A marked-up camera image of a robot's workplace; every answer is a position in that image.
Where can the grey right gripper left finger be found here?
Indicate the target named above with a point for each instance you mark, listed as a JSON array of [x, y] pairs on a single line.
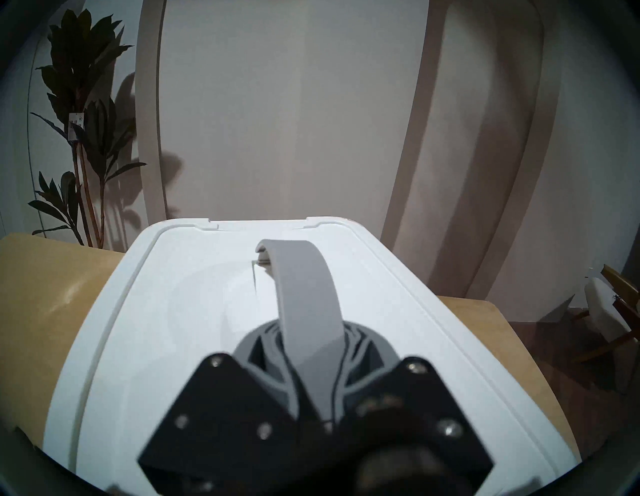
[[225, 420]]

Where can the tall dark green plant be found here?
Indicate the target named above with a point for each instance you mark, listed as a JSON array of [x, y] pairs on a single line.
[[85, 65]]

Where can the white wooden armchair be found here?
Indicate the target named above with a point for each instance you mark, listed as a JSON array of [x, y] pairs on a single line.
[[607, 305]]

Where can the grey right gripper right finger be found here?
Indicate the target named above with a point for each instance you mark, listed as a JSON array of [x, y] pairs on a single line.
[[415, 415]]

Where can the white plant tag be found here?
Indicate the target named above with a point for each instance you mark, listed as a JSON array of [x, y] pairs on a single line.
[[76, 125]]

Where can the light wooden table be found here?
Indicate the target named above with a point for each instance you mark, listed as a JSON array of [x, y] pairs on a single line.
[[40, 310]]

